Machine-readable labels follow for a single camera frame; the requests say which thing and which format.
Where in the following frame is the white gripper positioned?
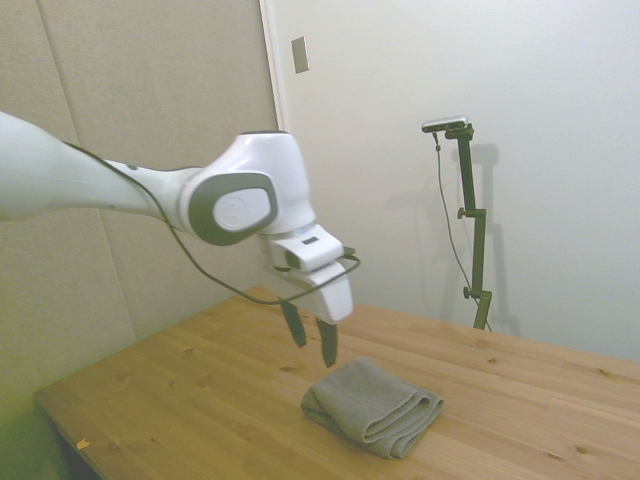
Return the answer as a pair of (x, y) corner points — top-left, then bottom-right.
(262, 257), (356, 370)

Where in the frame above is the grey towel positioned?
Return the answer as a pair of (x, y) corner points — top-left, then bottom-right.
(299, 355), (446, 460)

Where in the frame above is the white corner trim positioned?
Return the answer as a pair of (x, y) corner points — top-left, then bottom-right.
(258, 0), (291, 133)

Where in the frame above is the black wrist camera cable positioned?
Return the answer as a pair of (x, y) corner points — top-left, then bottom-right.
(62, 141), (363, 306)

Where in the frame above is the black camera stand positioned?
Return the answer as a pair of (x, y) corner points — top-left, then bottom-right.
(443, 124), (495, 332)

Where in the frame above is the grey stereo camera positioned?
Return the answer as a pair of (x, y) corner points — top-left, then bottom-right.
(421, 114), (472, 135)

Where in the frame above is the grey wall switch plate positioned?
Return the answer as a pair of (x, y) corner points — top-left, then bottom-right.
(290, 35), (312, 76)

